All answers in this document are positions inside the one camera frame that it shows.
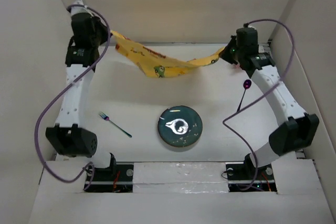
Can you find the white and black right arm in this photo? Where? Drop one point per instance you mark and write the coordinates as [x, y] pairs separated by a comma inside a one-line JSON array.
[[296, 128]]

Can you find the dark teal patterned plate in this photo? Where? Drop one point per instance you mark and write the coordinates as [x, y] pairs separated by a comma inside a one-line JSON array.
[[180, 126]]

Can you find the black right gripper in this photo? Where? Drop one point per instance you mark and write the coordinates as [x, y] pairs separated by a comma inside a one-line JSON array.
[[224, 53]]

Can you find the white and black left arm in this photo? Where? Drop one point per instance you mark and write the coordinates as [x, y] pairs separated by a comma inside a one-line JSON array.
[[68, 136]]

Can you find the pink paper cup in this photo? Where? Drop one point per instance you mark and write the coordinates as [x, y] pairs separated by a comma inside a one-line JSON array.
[[237, 67]]

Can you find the yellow vehicle-print cloth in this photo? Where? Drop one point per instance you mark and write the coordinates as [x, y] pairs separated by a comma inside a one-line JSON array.
[[156, 65]]

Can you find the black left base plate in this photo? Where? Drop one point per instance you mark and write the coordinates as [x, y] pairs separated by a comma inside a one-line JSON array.
[[120, 181]]

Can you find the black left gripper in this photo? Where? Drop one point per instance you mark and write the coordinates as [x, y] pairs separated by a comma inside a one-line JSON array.
[[96, 22]]

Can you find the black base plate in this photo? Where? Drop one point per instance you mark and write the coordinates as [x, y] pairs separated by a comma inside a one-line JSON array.
[[120, 181], [240, 180]]

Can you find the iridescent fork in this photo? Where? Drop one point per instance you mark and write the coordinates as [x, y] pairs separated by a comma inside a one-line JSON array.
[[106, 118]]

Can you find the iridescent purple spoon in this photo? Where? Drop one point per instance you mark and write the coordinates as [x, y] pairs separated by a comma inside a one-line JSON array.
[[246, 85]]

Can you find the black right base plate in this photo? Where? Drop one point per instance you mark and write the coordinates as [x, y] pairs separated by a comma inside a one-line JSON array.
[[240, 180]]

